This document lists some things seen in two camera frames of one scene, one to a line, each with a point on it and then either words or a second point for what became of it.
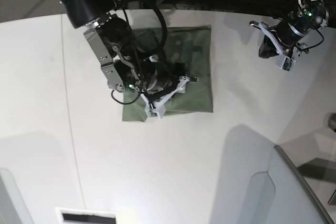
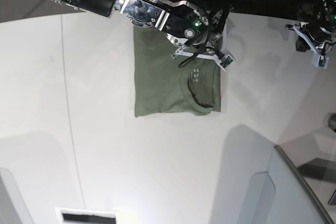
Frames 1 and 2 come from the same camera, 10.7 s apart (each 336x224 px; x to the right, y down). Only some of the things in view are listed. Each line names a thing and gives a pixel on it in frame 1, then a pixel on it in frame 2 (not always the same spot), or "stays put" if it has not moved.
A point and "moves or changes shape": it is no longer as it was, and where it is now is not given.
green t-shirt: (191, 48) moves or changes shape
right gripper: (312, 14) -> (322, 30)
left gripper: (126, 68) -> (182, 22)
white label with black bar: (87, 215) stays put
